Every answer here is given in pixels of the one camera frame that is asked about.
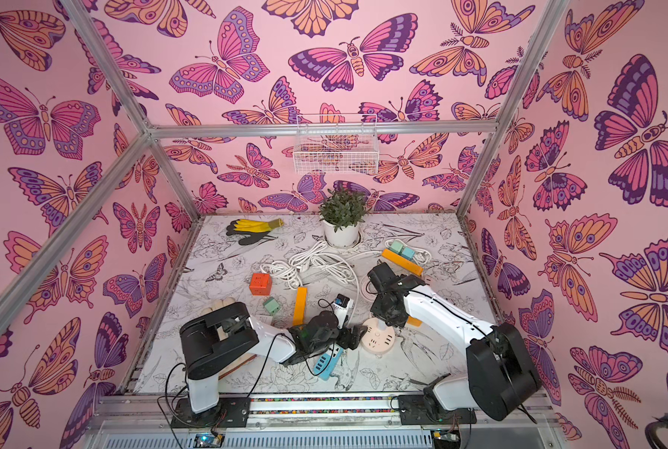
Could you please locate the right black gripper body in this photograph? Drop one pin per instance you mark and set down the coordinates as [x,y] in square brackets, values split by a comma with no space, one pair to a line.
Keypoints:
[379,282]

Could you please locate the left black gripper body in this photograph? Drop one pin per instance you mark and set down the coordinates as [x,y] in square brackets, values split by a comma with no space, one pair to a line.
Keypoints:
[341,339]

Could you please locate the blue power strip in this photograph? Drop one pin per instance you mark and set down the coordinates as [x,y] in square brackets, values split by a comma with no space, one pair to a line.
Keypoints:
[327,363]

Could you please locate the pink round socket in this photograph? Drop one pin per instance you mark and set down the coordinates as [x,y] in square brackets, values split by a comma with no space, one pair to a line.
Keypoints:
[379,338]

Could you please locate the green USB charger plug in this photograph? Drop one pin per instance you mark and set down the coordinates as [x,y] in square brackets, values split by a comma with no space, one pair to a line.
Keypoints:
[272,306]

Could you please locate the orange cube socket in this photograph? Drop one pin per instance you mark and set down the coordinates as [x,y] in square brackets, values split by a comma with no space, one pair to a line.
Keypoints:
[260,284]

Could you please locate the small yellow power strip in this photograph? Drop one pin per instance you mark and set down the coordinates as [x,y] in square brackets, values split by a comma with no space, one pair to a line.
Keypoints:
[413,322]

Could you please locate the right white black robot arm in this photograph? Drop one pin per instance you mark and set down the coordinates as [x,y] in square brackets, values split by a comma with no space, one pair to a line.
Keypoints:
[500,374]

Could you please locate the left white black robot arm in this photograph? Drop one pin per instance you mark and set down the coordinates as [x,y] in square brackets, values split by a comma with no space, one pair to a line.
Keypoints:
[213,342]

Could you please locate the blue plug on rear strip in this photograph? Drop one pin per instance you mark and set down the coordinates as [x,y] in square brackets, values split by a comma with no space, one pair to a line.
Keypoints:
[408,253]

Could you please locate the green plug on rear strip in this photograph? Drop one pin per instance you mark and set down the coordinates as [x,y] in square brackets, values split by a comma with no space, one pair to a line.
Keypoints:
[396,247]

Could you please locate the orange power strip rear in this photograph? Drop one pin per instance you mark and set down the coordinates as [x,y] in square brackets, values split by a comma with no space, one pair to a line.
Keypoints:
[402,262]

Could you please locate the potted green plant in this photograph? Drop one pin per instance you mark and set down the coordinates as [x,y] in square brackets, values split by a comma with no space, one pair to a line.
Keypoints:
[341,214]

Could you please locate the beige cloth glove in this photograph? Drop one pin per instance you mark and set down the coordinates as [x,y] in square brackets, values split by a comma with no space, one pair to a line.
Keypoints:
[223,357]

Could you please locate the yellow black work gloves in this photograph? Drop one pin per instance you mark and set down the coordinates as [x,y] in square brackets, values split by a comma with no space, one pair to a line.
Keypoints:
[250,232]

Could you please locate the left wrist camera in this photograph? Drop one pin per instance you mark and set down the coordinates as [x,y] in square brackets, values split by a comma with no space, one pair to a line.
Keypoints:
[343,307]

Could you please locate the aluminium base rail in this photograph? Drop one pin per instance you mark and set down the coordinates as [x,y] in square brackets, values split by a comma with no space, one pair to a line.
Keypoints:
[316,420]

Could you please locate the white wire basket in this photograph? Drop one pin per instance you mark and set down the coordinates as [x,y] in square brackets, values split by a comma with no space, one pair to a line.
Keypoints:
[337,143]

